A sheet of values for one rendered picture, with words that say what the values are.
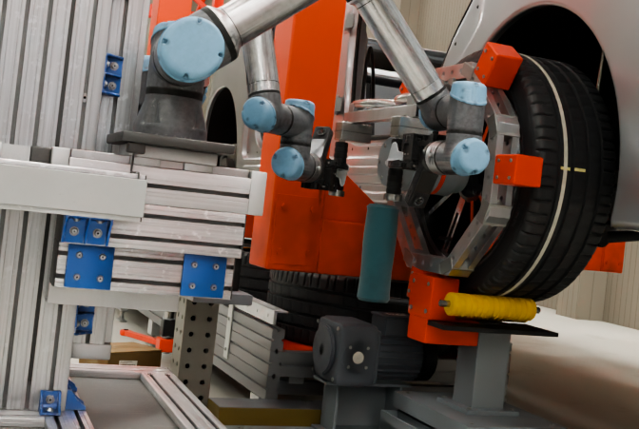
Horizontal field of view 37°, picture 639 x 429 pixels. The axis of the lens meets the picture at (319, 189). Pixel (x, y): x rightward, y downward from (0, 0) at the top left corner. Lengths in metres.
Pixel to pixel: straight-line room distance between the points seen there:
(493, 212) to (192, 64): 0.86
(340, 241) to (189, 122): 1.02
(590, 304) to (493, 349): 5.99
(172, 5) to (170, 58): 2.91
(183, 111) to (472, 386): 1.13
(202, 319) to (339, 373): 0.46
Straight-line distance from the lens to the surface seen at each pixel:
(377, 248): 2.54
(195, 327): 2.85
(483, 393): 2.60
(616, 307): 8.50
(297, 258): 2.77
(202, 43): 1.79
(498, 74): 2.37
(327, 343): 2.67
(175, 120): 1.91
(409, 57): 2.07
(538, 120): 2.32
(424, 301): 2.49
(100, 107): 2.14
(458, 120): 1.98
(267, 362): 2.93
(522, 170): 2.22
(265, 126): 2.16
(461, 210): 2.59
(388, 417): 2.72
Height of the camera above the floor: 0.72
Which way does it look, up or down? 1 degrees up
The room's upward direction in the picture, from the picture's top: 6 degrees clockwise
